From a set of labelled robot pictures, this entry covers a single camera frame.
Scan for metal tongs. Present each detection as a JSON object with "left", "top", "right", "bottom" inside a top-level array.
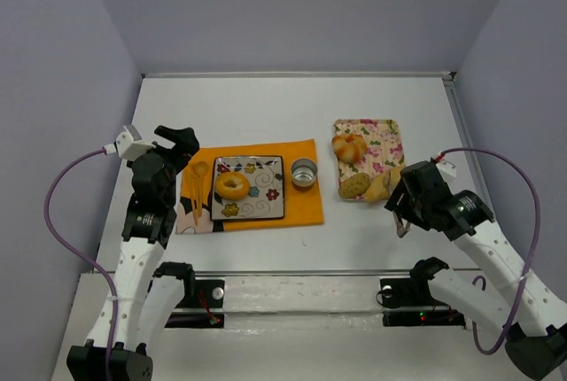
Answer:
[{"left": 392, "top": 213, "right": 411, "bottom": 238}]

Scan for golden bagel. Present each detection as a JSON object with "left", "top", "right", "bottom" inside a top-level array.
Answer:
[{"left": 214, "top": 172, "right": 251, "bottom": 200}]

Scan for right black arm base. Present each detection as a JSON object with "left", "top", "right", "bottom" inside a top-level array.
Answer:
[{"left": 375, "top": 277, "right": 466, "bottom": 328}]

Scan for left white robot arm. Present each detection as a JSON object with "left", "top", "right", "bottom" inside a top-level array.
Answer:
[{"left": 66, "top": 125, "right": 199, "bottom": 380}]

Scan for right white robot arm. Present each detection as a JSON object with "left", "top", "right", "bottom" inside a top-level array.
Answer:
[{"left": 384, "top": 159, "right": 566, "bottom": 380}]

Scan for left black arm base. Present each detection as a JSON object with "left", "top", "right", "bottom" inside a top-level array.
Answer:
[{"left": 165, "top": 279, "right": 226, "bottom": 329}]

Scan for triangular pastry bread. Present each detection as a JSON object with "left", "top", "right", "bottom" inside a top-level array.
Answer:
[{"left": 363, "top": 165, "right": 404, "bottom": 203}]

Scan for striped round bread roll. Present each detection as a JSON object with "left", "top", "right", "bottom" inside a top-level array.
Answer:
[{"left": 331, "top": 134, "right": 368, "bottom": 164}]

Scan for orange plastic spoon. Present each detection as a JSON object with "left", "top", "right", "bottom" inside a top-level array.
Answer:
[{"left": 192, "top": 161, "right": 209, "bottom": 218}]

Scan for green speckled cookie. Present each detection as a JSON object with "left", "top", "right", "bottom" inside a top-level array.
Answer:
[{"left": 338, "top": 173, "right": 371, "bottom": 199}]

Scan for floral rectangular tray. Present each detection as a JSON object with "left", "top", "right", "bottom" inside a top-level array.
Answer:
[{"left": 332, "top": 119, "right": 405, "bottom": 201}]

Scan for square floral plate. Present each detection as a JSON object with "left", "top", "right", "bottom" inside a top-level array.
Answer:
[{"left": 209, "top": 155, "right": 284, "bottom": 222}]

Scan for small metal cup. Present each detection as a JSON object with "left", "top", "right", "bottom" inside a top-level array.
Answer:
[{"left": 291, "top": 158, "right": 318, "bottom": 190}]

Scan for orange cartoon placemat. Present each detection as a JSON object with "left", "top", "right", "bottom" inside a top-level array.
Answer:
[{"left": 176, "top": 139, "right": 324, "bottom": 235}]

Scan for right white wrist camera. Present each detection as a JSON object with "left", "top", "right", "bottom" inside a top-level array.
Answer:
[{"left": 434, "top": 155, "right": 457, "bottom": 183}]

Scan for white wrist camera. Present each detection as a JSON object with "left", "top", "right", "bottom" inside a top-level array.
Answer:
[
  {"left": 434, "top": 155, "right": 457, "bottom": 183},
  {"left": 114, "top": 125, "right": 155, "bottom": 161}
]

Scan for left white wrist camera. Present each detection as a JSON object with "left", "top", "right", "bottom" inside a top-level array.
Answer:
[{"left": 114, "top": 125, "right": 155, "bottom": 161}]

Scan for metal table rail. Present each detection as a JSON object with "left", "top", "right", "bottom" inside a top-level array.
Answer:
[{"left": 150, "top": 267, "right": 484, "bottom": 276}]

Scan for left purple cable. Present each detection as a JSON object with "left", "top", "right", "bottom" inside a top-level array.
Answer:
[{"left": 43, "top": 146, "right": 120, "bottom": 381}]

